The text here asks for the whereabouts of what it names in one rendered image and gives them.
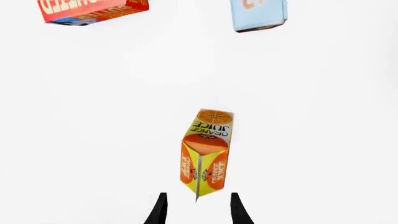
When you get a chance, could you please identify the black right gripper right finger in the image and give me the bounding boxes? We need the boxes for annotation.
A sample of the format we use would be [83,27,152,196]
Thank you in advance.
[230,192,255,224]

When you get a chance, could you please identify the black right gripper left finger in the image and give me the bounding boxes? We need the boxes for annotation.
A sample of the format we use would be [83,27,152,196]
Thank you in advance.
[143,192,168,224]

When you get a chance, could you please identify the orange juice carton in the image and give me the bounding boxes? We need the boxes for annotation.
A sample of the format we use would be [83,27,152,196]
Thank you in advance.
[179,108,235,203]

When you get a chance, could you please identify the light blue box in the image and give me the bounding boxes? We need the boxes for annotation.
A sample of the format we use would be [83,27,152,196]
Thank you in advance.
[229,0,289,34]

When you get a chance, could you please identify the red butter box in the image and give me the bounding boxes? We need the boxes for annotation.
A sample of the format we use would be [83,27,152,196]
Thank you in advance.
[37,0,150,26]

